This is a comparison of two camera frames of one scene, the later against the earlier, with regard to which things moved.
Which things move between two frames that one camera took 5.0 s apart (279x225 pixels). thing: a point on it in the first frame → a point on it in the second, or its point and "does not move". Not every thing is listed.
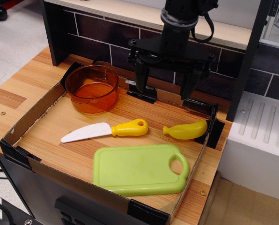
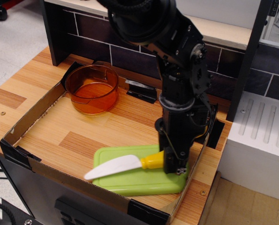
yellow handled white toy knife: [135, 127] → [156, 161]
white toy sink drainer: [256, 153] does not move
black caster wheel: [1, 13] does not move
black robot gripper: [172, 48] → [184, 121]
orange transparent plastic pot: [93, 88] does not move
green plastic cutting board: [137, 169] does not move
